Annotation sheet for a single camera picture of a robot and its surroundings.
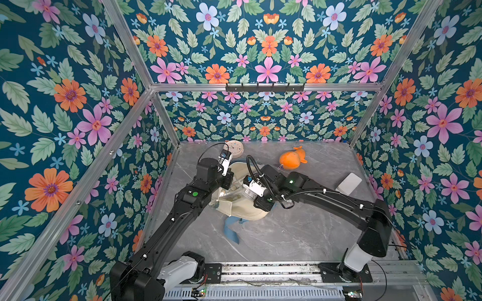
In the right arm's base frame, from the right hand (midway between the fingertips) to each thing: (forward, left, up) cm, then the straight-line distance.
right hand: (260, 195), depth 78 cm
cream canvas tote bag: (+4, +13, -13) cm, 19 cm away
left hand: (+8, +12, +9) cm, 17 cm away
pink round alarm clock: (+41, +16, -13) cm, 46 cm away
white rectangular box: (+16, -46, -14) cm, 51 cm away
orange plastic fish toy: (+28, -17, -9) cm, 34 cm away
